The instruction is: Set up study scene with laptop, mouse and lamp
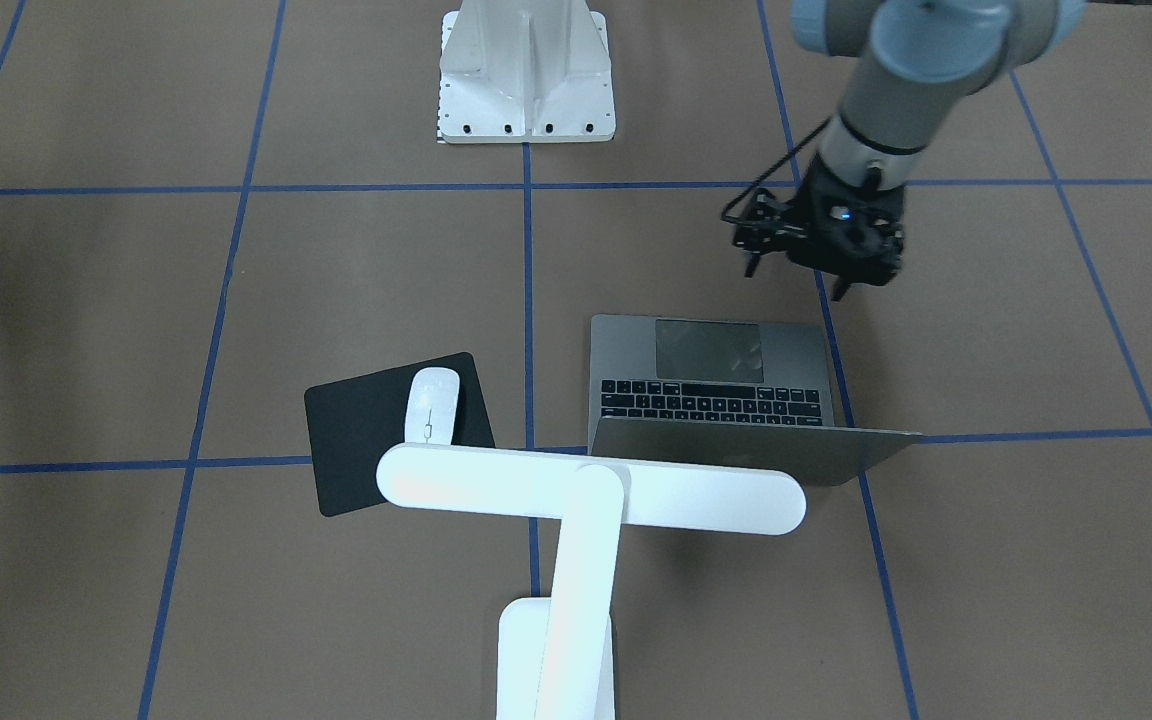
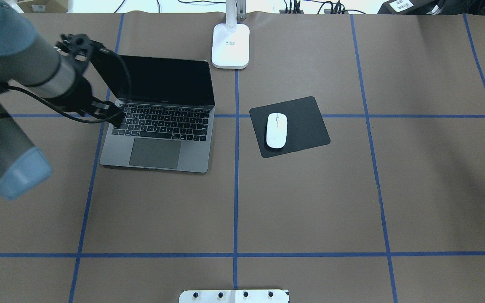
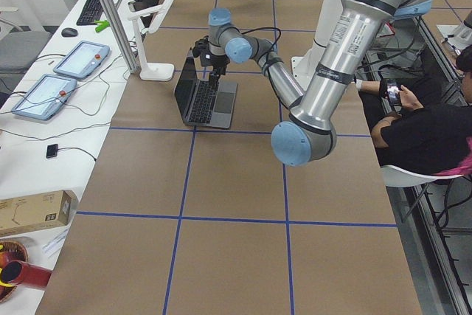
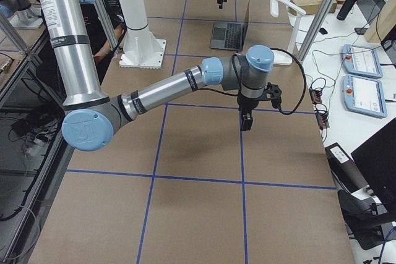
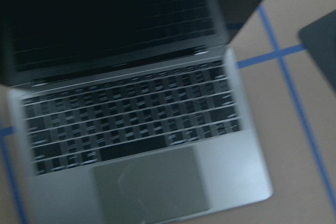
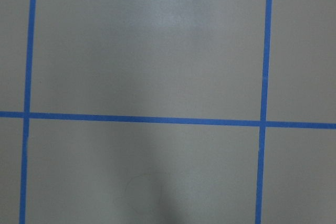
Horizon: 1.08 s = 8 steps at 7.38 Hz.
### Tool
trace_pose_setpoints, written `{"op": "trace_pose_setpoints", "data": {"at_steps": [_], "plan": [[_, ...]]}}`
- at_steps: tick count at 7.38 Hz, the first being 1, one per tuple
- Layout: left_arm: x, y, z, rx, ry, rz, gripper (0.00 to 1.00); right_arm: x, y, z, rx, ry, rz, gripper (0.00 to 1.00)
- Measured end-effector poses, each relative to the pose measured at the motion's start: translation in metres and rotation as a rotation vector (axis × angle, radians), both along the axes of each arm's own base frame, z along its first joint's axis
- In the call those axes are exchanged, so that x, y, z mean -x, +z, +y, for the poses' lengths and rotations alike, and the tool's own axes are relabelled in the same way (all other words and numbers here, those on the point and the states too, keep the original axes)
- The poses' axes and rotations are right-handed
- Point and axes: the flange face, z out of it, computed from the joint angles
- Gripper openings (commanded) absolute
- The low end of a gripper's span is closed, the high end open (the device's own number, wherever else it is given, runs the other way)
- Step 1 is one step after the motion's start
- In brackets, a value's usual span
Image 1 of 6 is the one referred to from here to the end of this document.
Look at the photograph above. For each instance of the grey laptop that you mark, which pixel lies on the grey laptop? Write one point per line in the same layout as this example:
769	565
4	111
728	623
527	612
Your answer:
741	394

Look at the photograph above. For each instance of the black mouse pad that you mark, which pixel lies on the black mouse pad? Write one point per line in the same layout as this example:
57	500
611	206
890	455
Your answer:
351	423

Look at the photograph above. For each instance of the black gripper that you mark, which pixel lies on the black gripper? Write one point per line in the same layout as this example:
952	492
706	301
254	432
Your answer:
815	208

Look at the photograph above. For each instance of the white computer mouse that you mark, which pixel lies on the white computer mouse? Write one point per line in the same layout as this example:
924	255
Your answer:
432	405

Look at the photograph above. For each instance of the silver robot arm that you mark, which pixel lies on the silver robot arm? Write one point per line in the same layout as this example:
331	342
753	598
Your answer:
915	60

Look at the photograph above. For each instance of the white desk lamp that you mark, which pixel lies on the white desk lamp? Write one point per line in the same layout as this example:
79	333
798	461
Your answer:
555	653

